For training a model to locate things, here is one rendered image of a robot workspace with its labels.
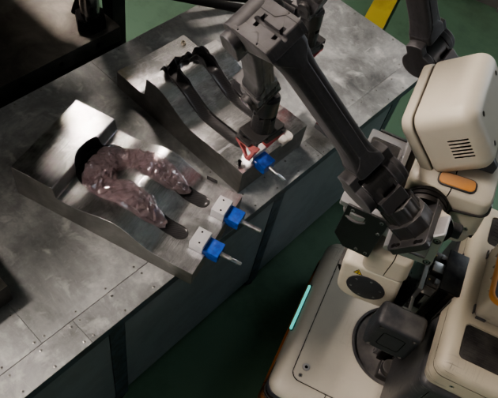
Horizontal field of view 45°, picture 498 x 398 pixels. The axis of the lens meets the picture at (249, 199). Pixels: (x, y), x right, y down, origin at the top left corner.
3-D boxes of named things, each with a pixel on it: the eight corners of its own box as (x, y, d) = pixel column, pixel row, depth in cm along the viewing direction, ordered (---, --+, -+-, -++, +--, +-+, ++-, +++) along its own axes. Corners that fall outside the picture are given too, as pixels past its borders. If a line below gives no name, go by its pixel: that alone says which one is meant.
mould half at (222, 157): (299, 145, 175) (311, 114, 164) (238, 193, 162) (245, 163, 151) (182, 49, 190) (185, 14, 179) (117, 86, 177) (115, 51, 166)
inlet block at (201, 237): (244, 261, 147) (247, 250, 143) (235, 277, 145) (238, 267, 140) (198, 237, 149) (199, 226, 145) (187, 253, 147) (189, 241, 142)
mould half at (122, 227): (239, 208, 159) (245, 184, 150) (190, 284, 145) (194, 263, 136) (80, 127, 167) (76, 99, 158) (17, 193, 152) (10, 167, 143)
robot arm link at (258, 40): (248, 44, 87) (298, -4, 87) (212, 27, 98) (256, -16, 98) (377, 219, 114) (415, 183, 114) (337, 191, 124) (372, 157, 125)
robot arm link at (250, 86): (239, 52, 95) (288, 5, 95) (214, 28, 95) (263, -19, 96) (252, 117, 138) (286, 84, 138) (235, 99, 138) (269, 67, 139)
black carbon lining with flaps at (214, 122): (275, 127, 168) (282, 103, 160) (235, 156, 160) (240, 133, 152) (190, 57, 178) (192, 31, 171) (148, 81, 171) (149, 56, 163)
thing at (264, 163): (288, 182, 159) (293, 169, 154) (276, 192, 156) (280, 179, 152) (254, 151, 163) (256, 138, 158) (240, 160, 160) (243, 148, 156)
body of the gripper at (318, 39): (283, 47, 164) (288, 25, 158) (307, 31, 169) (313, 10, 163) (301, 60, 162) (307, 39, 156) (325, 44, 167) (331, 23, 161)
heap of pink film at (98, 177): (196, 184, 154) (198, 166, 148) (160, 235, 145) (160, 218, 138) (110, 140, 158) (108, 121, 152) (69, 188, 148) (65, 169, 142)
